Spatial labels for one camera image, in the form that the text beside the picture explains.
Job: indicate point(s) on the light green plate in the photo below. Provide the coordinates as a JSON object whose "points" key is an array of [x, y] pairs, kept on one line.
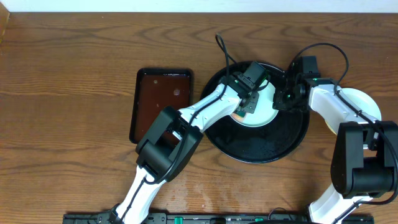
{"points": [[264, 112]]}

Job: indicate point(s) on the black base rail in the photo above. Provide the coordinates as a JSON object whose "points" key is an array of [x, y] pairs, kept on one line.
{"points": [[163, 218]]}

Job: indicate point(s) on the rectangular brown water tray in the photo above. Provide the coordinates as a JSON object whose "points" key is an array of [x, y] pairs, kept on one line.
{"points": [[157, 88]]}

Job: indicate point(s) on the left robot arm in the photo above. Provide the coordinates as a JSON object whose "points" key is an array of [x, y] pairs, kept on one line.
{"points": [[171, 140]]}

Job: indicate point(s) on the round black tray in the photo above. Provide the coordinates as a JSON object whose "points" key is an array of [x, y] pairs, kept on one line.
{"points": [[263, 144]]}

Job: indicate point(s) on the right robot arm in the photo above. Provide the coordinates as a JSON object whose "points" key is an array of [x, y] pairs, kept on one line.
{"points": [[364, 164]]}

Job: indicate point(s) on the green yellow sponge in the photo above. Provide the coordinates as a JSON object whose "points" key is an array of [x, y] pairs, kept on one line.
{"points": [[240, 114]]}

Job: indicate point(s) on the yellow plate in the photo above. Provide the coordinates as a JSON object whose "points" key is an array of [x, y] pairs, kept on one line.
{"points": [[330, 128]]}

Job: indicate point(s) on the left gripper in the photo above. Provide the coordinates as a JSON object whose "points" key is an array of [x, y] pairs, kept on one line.
{"points": [[249, 101]]}

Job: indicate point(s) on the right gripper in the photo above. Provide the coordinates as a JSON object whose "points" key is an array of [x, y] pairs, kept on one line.
{"points": [[278, 102]]}

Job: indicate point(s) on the cardboard box corner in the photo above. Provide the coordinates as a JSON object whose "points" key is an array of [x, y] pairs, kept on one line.
{"points": [[4, 18]]}

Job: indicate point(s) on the light blue front plate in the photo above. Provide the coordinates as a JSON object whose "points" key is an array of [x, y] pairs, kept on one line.
{"points": [[363, 102]]}

